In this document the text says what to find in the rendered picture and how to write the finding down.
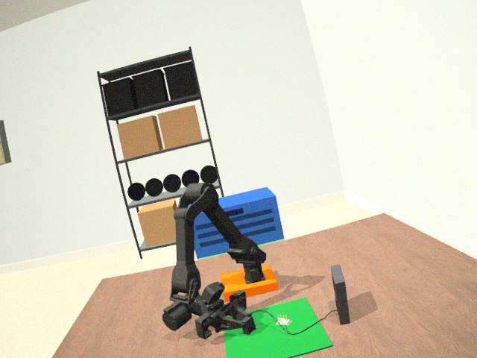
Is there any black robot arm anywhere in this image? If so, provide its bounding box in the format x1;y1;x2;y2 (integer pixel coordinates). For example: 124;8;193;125
162;183;266;331

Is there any green circuit board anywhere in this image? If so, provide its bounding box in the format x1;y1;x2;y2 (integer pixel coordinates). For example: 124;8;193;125
224;297;333;358

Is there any black cable with plug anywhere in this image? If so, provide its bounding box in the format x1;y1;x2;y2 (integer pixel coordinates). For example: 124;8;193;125
241;310;320;335

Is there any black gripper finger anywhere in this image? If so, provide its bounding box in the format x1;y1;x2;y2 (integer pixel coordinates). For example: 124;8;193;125
231;298;247;321
213;310;244;333

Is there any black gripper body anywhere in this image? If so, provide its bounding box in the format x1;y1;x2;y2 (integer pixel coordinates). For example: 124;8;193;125
195;290;247;339

